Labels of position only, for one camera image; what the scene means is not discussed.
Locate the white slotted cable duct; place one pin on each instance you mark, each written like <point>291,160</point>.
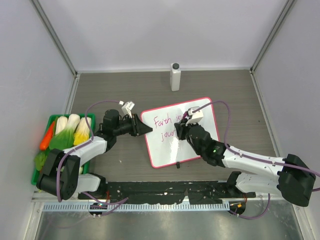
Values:
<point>91,206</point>

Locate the white green toy cabbage middle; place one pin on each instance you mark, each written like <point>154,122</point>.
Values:
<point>72,122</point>

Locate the pink framed whiteboard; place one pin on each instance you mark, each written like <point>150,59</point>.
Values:
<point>163,146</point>

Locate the white toy cabbage left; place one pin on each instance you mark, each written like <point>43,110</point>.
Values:
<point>60,125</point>

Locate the yellow white toy cabbage right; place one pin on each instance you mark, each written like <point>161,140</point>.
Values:
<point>82,132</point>

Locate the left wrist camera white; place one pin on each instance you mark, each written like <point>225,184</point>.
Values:
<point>127,107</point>

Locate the orange toy carrot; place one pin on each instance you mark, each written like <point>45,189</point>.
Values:
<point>47,137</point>

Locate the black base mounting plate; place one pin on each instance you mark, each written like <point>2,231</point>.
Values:
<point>169,192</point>

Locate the green leafy toy vegetable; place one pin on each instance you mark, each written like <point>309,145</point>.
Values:
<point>61,141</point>

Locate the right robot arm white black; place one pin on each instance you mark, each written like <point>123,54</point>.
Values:
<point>288,177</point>

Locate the white bottle black cap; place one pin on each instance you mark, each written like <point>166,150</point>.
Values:
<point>175,76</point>

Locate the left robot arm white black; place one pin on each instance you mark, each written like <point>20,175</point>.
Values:
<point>60,175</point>

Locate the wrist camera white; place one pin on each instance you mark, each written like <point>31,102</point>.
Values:
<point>194,115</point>
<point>127,107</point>

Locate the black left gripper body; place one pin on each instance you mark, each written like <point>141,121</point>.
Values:
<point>124,127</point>

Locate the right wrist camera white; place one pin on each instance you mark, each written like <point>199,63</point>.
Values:
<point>194,115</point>

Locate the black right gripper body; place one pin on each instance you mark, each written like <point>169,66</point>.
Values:
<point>198,152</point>

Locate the purple capped marker pen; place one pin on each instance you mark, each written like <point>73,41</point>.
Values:
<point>185,117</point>

